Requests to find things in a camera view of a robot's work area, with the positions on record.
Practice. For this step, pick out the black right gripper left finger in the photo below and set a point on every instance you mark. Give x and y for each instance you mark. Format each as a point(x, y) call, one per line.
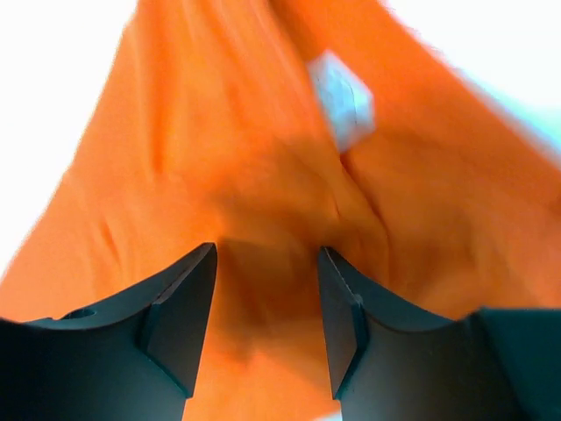
point(132, 356)

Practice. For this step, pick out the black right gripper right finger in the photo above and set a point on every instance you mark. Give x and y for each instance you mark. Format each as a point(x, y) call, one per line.
point(389, 359)

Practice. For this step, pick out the orange t shirt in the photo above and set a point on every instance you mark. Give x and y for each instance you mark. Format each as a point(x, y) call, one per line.
point(273, 128)

